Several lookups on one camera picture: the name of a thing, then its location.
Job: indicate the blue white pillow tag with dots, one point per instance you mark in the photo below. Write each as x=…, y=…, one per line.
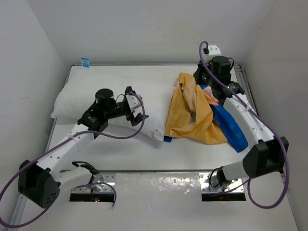
x=85, y=62

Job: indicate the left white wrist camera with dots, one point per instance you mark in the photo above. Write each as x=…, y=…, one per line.
x=133, y=102

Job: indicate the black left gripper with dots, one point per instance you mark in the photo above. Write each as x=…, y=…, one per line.
x=137, y=118

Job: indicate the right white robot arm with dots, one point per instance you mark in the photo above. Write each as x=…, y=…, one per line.
x=267, y=151

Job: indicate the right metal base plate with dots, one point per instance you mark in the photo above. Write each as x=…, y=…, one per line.
x=210, y=185

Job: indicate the yellow blue printed pillowcase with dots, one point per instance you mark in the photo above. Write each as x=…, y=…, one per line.
x=195, y=114

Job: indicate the white front cover board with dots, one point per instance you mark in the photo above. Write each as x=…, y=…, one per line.
x=158, y=202

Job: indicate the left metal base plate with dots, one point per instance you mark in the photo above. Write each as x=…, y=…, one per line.
x=102, y=187

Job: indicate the metal base plate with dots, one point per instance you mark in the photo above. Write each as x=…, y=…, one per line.
x=210, y=185
x=102, y=187

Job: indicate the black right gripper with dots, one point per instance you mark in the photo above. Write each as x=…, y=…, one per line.
x=198, y=74

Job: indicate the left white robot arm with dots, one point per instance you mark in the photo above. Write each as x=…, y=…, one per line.
x=37, y=179

